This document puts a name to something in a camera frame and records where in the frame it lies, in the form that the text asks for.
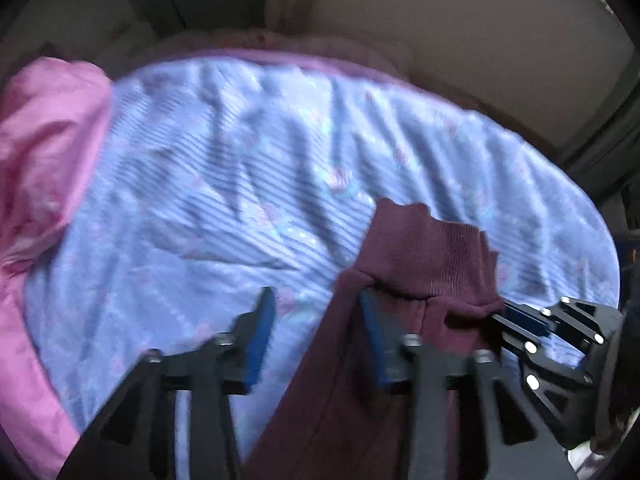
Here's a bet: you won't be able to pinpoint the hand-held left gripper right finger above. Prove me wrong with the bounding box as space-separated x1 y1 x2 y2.
359 290 576 480

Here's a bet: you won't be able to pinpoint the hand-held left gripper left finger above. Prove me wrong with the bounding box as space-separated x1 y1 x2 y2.
57 287 277 480

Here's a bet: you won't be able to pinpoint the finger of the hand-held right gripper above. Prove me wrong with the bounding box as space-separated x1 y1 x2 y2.
492 297 623 346
495 330 601 441

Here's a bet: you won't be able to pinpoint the maroon sweat pants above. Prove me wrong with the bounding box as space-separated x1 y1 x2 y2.
242 198 506 480

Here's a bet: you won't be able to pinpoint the bed with blue striped sheet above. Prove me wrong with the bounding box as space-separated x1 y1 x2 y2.
25 49 621 466

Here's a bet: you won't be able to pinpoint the pink blanket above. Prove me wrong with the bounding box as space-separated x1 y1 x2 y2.
0 57 115 471

